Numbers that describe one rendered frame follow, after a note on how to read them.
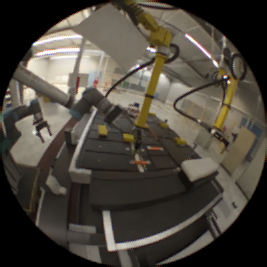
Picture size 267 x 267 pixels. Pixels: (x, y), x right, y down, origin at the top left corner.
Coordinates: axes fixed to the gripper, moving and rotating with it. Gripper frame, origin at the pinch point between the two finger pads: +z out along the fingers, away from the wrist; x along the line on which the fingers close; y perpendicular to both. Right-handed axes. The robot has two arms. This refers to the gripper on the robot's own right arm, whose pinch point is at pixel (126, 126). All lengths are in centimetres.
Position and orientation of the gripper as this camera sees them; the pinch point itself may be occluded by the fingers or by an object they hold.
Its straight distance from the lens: 58.8
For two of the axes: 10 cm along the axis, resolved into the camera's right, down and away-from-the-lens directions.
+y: -0.4, 4.5, -8.9
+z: 7.1, 6.4, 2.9
